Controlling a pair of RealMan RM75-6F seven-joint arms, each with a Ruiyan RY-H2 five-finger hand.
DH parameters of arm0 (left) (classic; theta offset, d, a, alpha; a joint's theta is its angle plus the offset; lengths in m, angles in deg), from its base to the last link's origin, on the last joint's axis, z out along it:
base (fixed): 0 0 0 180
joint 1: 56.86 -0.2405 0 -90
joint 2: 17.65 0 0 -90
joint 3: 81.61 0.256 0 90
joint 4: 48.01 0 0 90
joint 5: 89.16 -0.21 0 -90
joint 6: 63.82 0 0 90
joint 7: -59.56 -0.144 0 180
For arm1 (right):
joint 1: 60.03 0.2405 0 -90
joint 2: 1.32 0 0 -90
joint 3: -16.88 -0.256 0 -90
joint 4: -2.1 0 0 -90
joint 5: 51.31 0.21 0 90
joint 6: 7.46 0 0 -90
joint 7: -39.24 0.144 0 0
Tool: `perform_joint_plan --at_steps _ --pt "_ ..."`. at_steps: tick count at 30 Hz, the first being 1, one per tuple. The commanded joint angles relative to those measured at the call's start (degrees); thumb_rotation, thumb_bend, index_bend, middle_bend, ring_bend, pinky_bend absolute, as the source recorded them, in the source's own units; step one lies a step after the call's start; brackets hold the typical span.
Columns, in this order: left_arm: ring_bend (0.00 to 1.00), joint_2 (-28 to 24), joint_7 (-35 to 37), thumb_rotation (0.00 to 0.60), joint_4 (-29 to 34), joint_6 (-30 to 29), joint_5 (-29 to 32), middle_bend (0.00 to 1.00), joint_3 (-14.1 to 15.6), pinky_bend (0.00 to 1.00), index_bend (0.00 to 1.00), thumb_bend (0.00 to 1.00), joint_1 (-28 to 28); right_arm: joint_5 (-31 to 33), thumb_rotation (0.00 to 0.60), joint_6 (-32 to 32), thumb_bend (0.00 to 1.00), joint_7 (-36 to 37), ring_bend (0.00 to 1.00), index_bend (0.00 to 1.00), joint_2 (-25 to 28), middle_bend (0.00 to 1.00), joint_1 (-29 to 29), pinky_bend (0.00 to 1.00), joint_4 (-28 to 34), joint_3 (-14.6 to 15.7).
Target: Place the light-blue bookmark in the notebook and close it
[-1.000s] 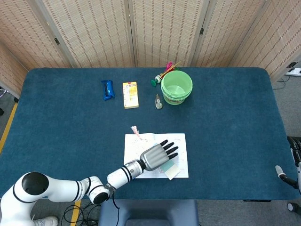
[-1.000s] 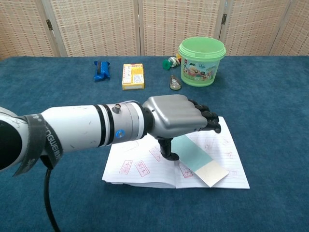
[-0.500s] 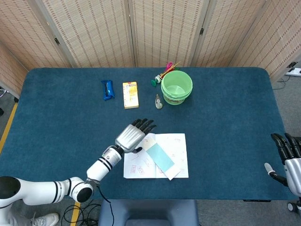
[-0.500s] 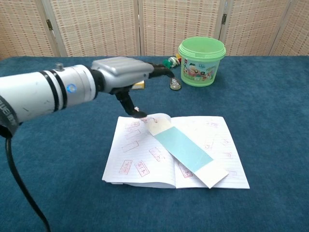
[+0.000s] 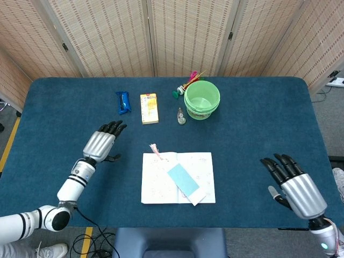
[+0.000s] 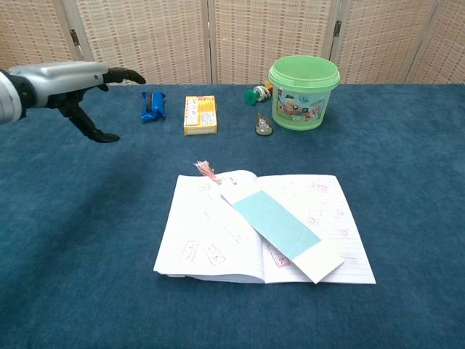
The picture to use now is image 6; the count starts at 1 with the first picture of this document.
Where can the blue felt table cover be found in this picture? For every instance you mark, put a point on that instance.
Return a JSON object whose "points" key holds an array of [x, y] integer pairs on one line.
{"points": [[72, 291]]}

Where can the clear correction tape dispenser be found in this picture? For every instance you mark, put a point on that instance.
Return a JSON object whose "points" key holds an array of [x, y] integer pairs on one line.
{"points": [[263, 125]]}

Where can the colourful toy with green cap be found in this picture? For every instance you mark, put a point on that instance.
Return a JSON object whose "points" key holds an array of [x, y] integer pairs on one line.
{"points": [[250, 97]]}

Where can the green plastic bucket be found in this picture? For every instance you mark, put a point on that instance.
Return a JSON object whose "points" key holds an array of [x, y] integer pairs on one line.
{"points": [[301, 109]]}

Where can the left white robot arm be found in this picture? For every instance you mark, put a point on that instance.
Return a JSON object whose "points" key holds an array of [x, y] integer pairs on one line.
{"points": [[7, 102]]}

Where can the white stamped exercise book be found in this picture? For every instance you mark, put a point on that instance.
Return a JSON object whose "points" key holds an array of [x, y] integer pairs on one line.
{"points": [[189, 225]]}

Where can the metal screen hinge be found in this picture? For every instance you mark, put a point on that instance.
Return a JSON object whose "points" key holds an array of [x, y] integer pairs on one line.
{"points": [[75, 37], [337, 28]]}

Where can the blue snack packet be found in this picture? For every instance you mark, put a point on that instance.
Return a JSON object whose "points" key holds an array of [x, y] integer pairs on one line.
{"points": [[154, 107]]}

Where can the teal white bookmark with tassel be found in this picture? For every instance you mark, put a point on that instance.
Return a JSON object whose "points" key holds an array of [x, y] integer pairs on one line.
{"points": [[276, 225]]}

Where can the yellow cardboard box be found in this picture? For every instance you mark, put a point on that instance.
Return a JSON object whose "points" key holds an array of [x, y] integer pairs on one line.
{"points": [[200, 116]]}

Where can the woven folding screen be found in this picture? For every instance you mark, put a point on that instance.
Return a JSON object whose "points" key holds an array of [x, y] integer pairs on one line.
{"points": [[145, 36]]}

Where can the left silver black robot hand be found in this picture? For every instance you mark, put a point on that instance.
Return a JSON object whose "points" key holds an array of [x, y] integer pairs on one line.
{"points": [[61, 80]]}

